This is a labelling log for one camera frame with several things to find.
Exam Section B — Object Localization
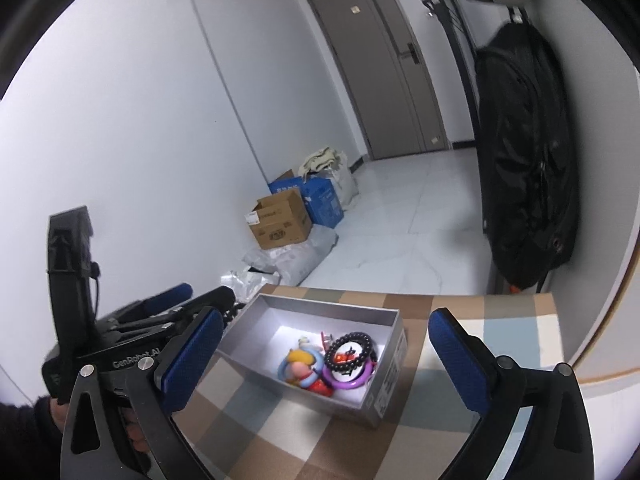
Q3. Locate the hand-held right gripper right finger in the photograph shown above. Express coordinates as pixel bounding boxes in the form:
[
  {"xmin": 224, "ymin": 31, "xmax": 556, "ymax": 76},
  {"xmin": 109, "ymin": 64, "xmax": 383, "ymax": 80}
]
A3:
[{"xmin": 427, "ymin": 307, "xmax": 596, "ymax": 480}]

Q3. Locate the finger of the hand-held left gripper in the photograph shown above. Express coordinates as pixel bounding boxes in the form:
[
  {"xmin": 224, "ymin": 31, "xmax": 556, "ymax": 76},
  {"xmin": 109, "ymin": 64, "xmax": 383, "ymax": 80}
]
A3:
[
  {"xmin": 102, "ymin": 282, "xmax": 194, "ymax": 333},
  {"xmin": 107, "ymin": 286, "xmax": 237, "ymax": 346}
]

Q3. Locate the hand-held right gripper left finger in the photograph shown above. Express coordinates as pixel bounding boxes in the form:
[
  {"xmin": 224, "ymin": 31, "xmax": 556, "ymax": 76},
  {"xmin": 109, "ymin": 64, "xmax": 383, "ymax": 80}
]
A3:
[{"xmin": 60, "ymin": 306, "xmax": 226, "ymax": 480}]

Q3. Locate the silver cardboard box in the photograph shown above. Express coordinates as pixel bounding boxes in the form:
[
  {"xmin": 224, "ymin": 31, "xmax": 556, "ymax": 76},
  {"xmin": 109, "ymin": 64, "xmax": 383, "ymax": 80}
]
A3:
[{"xmin": 215, "ymin": 294, "xmax": 407, "ymax": 430}]

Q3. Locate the black spiral hair tie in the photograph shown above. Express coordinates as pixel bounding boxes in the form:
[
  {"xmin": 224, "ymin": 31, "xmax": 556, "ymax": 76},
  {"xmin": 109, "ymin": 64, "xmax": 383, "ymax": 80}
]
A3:
[{"xmin": 324, "ymin": 331, "xmax": 379, "ymax": 374}]

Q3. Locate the purple bracelet with cartoon charm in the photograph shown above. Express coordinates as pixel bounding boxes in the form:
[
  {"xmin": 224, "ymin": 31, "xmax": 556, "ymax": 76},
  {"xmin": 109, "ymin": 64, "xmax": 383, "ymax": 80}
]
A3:
[{"xmin": 321, "ymin": 357, "xmax": 377, "ymax": 392}]

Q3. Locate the light blue bracelet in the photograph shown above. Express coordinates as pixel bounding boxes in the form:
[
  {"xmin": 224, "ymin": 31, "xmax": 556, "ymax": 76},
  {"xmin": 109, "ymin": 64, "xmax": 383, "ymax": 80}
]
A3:
[{"xmin": 278, "ymin": 342, "xmax": 327, "ymax": 386}]

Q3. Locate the person's left forearm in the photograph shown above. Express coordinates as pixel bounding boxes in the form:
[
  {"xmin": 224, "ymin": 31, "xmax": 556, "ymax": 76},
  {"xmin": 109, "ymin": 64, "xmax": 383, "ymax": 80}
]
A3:
[{"xmin": 0, "ymin": 400, "xmax": 62, "ymax": 480}]

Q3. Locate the person's left hand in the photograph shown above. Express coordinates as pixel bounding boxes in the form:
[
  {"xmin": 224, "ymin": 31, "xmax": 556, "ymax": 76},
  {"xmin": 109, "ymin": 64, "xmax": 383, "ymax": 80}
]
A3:
[{"xmin": 49, "ymin": 397, "xmax": 148, "ymax": 463}]

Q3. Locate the crumpled silver plastic bag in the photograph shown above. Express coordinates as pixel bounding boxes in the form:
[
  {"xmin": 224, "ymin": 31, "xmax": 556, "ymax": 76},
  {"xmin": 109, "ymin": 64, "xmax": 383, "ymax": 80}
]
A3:
[{"xmin": 220, "ymin": 267, "xmax": 278, "ymax": 306}]

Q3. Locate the grey plastic parcel bag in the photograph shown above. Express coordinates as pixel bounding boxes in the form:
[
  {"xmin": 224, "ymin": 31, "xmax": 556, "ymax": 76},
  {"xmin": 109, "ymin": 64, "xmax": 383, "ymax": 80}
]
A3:
[{"xmin": 242, "ymin": 232, "xmax": 338, "ymax": 287}]

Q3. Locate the brown cardboard box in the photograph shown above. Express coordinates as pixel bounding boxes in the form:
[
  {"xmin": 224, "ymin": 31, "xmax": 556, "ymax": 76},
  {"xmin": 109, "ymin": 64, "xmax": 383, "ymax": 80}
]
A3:
[{"xmin": 245, "ymin": 189, "xmax": 313, "ymax": 251}]

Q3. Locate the yellow pink cartoon figure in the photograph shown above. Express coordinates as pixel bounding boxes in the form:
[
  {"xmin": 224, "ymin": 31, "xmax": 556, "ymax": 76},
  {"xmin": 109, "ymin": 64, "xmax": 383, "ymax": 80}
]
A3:
[{"xmin": 286, "ymin": 347, "xmax": 316, "ymax": 386}]

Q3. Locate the blue cardboard box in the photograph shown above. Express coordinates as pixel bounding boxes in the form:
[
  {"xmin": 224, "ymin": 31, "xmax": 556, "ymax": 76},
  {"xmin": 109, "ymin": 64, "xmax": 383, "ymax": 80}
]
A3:
[{"xmin": 268, "ymin": 170, "xmax": 345, "ymax": 228}]

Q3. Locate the checkered tablecloth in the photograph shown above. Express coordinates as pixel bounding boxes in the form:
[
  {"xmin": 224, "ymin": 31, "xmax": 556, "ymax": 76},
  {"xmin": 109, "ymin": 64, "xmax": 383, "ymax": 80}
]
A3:
[{"xmin": 170, "ymin": 284, "xmax": 576, "ymax": 480}]

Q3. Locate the beige cloth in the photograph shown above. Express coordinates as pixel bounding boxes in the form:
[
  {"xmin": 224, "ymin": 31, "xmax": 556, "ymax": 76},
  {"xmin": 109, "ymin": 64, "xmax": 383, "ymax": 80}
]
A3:
[{"xmin": 299, "ymin": 147, "xmax": 348, "ymax": 178}]

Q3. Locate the white sack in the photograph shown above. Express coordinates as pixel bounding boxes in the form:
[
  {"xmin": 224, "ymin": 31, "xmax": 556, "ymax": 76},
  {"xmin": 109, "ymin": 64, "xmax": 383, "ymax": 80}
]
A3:
[{"xmin": 320, "ymin": 162, "xmax": 360, "ymax": 208}]

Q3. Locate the black backpack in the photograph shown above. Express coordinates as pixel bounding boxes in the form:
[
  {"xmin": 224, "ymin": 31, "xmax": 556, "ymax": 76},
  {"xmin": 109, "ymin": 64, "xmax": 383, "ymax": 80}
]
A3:
[{"xmin": 472, "ymin": 7, "xmax": 581, "ymax": 288}]

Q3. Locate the grey brown door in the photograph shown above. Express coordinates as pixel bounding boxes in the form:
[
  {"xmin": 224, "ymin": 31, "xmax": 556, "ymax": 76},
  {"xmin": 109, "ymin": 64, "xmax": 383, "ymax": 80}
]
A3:
[{"xmin": 306, "ymin": 0, "xmax": 451, "ymax": 162}]

